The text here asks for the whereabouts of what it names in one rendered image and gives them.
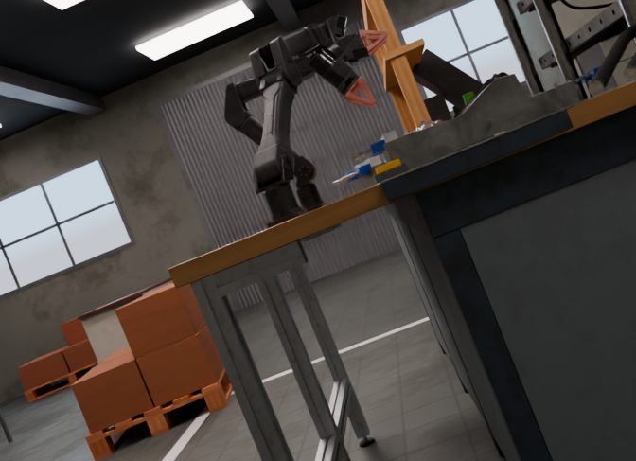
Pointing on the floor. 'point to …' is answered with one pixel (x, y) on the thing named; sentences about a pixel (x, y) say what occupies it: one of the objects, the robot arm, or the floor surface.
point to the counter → (109, 321)
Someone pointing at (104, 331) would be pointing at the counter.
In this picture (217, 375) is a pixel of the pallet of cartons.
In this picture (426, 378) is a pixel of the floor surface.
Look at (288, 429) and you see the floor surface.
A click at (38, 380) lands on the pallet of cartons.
